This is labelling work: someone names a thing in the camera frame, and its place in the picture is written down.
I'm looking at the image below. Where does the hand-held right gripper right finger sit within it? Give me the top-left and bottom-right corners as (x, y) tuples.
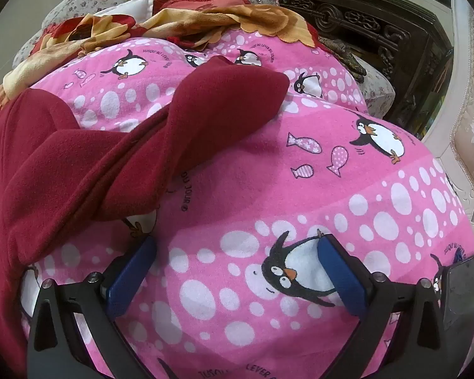
(317, 234), (449, 379)

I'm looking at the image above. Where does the dark red fleece garment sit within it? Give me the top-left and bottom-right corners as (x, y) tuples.
(0, 56), (291, 379)

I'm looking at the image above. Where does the dark carved wooden cabinet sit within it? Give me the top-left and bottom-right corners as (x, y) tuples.
(269, 0), (455, 139)

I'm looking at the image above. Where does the black smartphone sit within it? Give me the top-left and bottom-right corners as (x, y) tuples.
(443, 252), (474, 337)

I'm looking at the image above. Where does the red and yellow blanket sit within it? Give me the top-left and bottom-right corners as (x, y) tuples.
(0, 6), (320, 127)

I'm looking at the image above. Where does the pink penguin print blanket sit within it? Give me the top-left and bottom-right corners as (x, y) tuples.
(20, 35), (474, 379)

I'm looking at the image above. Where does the white pillow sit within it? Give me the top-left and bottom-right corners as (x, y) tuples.
(93, 0), (155, 18)

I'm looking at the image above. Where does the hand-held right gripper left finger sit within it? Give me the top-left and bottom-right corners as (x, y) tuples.
(27, 236), (159, 379)

